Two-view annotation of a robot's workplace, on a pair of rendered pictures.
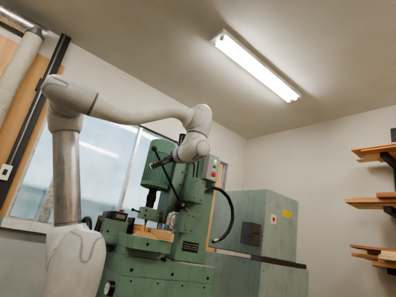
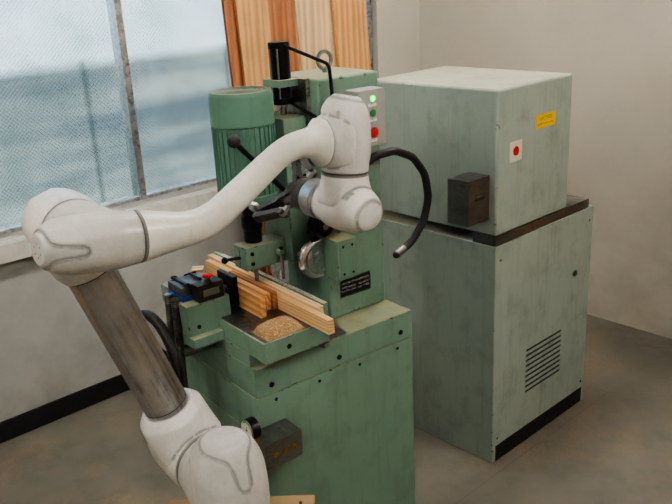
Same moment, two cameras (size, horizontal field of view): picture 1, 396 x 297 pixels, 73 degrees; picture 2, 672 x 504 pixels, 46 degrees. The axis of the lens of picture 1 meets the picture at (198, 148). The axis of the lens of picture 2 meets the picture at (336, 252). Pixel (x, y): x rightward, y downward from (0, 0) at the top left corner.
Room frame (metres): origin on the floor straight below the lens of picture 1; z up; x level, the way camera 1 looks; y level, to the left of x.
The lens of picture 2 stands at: (-0.47, 0.20, 1.79)
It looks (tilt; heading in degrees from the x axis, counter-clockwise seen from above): 19 degrees down; 355
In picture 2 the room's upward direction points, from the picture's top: 3 degrees counter-clockwise
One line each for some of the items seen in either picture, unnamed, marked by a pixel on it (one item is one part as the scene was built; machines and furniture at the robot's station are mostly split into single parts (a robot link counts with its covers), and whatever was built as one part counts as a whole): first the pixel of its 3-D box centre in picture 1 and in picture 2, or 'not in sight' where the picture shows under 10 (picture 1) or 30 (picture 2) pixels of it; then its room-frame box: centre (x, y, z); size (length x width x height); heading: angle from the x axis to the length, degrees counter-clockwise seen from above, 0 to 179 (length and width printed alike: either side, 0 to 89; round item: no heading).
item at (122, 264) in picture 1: (155, 264); (295, 328); (1.78, 0.13, 0.76); 0.57 x 0.45 x 0.09; 122
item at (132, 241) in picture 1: (123, 238); (225, 314); (1.67, 0.33, 0.87); 0.61 x 0.30 x 0.06; 32
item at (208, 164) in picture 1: (211, 169); (365, 117); (1.76, -0.11, 1.40); 0.10 x 0.06 x 0.16; 122
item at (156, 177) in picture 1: (158, 165); (245, 146); (1.72, 0.23, 1.35); 0.18 x 0.18 x 0.31
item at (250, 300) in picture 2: (134, 229); (241, 295); (1.66, 0.28, 0.93); 0.23 x 0.02 x 0.06; 32
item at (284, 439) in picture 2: not in sight; (276, 444); (1.42, 0.22, 0.58); 0.12 x 0.08 x 0.08; 122
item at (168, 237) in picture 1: (145, 233); (263, 292); (1.69, 0.22, 0.92); 0.65 x 0.02 x 0.04; 32
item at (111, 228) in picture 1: (111, 228); (197, 308); (1.63, 0.41, 0.91); 0.15 x 0.14 x 0.09; 32
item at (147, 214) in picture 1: (150, 215); (261, 254); (1.72, 0.22, 1.03); 0.14 x 0.07 x 0.09; 122
